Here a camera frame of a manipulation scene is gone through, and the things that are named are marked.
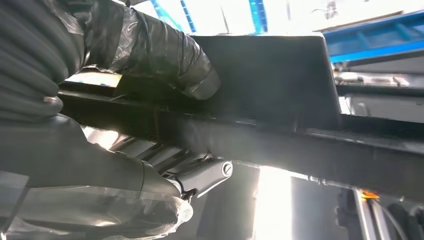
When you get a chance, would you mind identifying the blue wheeled cart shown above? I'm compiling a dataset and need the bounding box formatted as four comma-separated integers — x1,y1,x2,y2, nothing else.
322,9,424,64

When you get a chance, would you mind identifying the blue metal shelf rack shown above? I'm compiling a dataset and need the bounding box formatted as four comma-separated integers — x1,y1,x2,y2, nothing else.
149,0,269,34

